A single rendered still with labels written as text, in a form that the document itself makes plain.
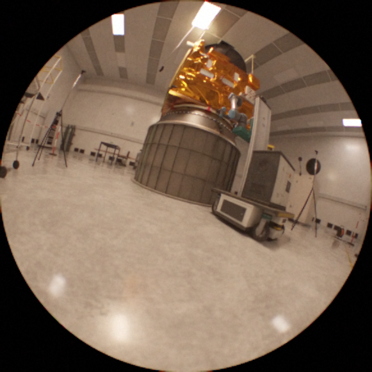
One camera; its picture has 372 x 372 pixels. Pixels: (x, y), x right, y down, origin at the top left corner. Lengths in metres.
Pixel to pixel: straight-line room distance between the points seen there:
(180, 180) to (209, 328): 1.78
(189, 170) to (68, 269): 1.80
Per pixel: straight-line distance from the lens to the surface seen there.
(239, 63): 4.43
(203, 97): 2.62
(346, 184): 8.44
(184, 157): 1.92
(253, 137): 1.65
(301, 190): 4.45
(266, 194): 1.20
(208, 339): 0.42
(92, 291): 0.44
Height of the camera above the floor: 0.37
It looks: 4 degrees down
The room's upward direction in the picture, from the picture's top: 16 degrees clockwise
